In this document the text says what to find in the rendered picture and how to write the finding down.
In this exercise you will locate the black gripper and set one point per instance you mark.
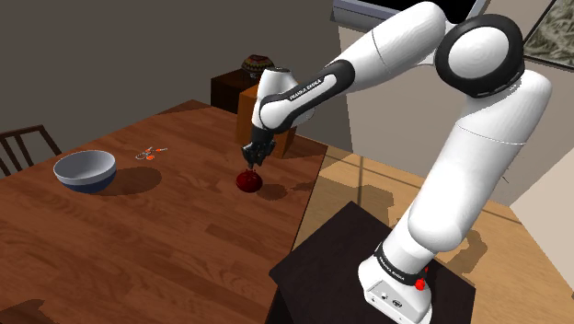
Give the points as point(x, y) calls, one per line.
point(258, 146)

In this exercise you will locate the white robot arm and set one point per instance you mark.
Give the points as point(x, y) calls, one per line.
point(475, 152)

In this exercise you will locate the orange wooden cabinet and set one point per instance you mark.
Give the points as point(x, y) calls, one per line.
point(245, 117)

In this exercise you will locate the dark red pomegranate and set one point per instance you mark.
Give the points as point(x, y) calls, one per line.
point(249, 181)

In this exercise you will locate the dark brown cabinet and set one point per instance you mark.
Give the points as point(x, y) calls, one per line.
point(226, 92)

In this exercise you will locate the dark robot stand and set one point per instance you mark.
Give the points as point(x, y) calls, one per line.
point(323, 269)

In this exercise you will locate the brown wooden table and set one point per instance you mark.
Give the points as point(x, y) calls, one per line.
point(148, 242)

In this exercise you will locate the grey blue bowl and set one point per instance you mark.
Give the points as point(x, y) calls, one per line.
point(85, 167)

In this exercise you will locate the dark wooden chair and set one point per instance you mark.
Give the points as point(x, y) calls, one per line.
point(22, 143)

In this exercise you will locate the framed wall picture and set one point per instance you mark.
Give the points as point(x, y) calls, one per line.
point(554, 35)

